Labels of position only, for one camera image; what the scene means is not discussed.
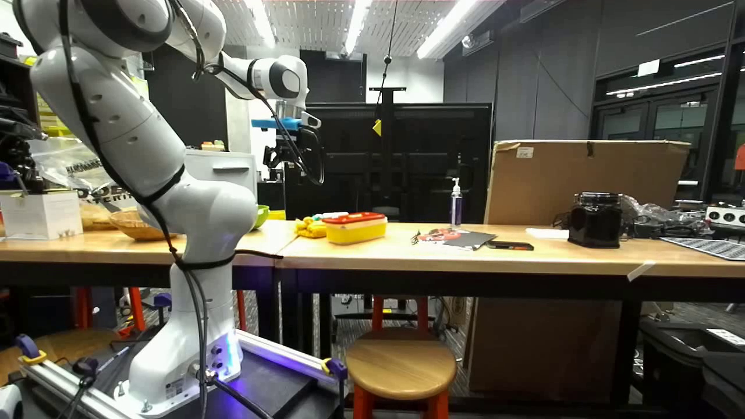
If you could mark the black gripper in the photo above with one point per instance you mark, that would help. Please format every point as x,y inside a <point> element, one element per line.
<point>300,153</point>

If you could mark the orange container lid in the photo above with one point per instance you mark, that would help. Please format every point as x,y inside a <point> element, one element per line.
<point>356,218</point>

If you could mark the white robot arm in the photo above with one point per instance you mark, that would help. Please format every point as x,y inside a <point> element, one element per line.
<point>80,74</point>

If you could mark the green mixing bowl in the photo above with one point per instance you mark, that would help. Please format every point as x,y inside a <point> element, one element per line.
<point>262,218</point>

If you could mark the yellow rectangular bowl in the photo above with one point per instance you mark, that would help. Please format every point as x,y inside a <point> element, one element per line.
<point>349,234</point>

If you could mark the yellow knitted cloth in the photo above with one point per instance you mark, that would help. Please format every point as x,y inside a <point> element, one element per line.
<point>311,229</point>

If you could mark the large black screen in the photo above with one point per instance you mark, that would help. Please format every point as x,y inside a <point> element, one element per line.
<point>401,161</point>

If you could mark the spray bottle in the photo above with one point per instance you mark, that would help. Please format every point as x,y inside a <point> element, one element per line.
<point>455,204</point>

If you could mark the black phone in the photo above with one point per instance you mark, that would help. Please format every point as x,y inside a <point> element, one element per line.
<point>511,245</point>

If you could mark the wicker basket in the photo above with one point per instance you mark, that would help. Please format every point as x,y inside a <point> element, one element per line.
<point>136,226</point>

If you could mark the large cardboard box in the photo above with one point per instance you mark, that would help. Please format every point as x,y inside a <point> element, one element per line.
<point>534,183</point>

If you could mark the round wooden stool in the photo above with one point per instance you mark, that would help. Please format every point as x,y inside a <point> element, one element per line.
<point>403,371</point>

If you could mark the white box on table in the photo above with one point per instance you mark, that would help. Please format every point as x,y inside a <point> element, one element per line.
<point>39,218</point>

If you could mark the black device on table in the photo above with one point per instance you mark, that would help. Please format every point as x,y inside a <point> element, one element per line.
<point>593,219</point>

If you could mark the blue wrist camera box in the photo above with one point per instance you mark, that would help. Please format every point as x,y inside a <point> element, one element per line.
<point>287,125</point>

